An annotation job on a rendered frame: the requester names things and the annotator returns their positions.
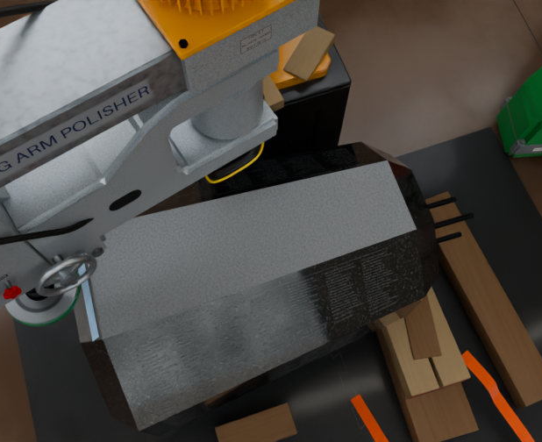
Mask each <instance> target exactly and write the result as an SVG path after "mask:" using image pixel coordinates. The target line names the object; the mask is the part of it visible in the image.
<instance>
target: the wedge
mask: <svg viewBox="0 0 542 442"><path fill-rule="evenodd" d="M334 38H335V34H333V33H331V32H328V31H326V30H324V29H322V28H320V27H318V26H316V27H315V28H313V29H311V30H309V31H307V32H306V33H305V34H304V35H303V37H302V39H301V41H300V42H299V44H298V45H297V47H296V49H295V51H294V52H293V53H292V55H291V56H290V58H289V60H288V62H287V63H286V65H285V67H284V68H283V70H284V71H286V72H288V73H290V74H292V75H294V76H296V77H298V78H300V79H302V80H304V81H306V82H307V81H308V80H309V79H310V77H311V75H312V74H313V73H314V71H315V70H316V68H317V66H318V65H319V64H320V62H321V61H322V59H323V58H324V57H325V55H326V54H327V53H328V51H329V50H330V48H331V47H332V45H333V44H334Z"/></svg>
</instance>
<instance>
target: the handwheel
mask: <svg viewBox="0 0 542 442"><path fill-rule="evenodd" d="M52 260H53V263H54V264H55V265H53V266H52V267H50V268H49V269H48V270H47V271H46V272H44V273H43V274H42V275H41V276H40V278H39V279H38V280H37V282H36V285H35V289H36V291H37V293H38V294H39V295H41V296H57V295H60V294H63V293H66V292H68V291H70V290H72V289H75V288H76V287H78V286H80V285H81V284H83V283H84V282H85V281H87V280H88V279H89V278H90V277H91V276H92V275H93V274H94V272H95V271H96V266H97V262H96V259H95V258H94V257H92V256H89V255H77V256H74V257H71V258H68V259H65V260H63V259H62V257H61V255H60V254H58V255H55V256H54V257H53V258H52ZM84 263H89V267H88V269H87V270H86V271H85V272H84V273H83V274H82V275H81V276H80V277H78V274H77V273H76V271H77V270H78V269H79V268H80V267H81V266H82V265H83V264H84ZM72 265H73V266H72ZM70 266H72V267H70ZM54 274H56V277H54V278H51V279H49V278H50V277H52V276H53V275H54ZM56 282H59V283H60V285H61V287H58V288H55V289H44V287H46V286H48V285H51V284H54V283H56Z"/></svg>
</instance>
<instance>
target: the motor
mask: <svg viewBox="0 0 542 442"><path fill-rule="evenodd" d="M294 1H295V0H138V2H139V4H140V5H141V6H142V8H143V9H144V10H145V12H146V13H147V15H148V16H149V18H150V19H152V21H153V22H154V24H155V25H156V27H157V28H158V29H159V31H160V32H161V34H162V35H163V36H164V38H165V39H166V41H167V42H168V44H169V45H170V46H171V47H172V48H173V49H174V51H175V53H176V54H177V55H178V57H179V58H180V59H181V60H182V61H183V60H185V59H187V58H188V57H190V56H191V55H193V54H195V53H198V52H200V51H202V50H203V49H204V48H206V47H208V46H211V45H213V44H215V43H217V42H218V41H220V40H221V39H224V38H226V37H228V36H230V35H232V34H233V33H235V32H237V31H239V30H241V29H243V28H245V27H247V26H248V25H250V24H252V23H254V22H256V21H258V20H260V19H262V18H264V17H265V16H267V15H269V14H271V13H273V12H275V11H277V10H279V9H280V8H282V7H284V6H286V5H288V4H291V3H292V2H294Z"/></svg>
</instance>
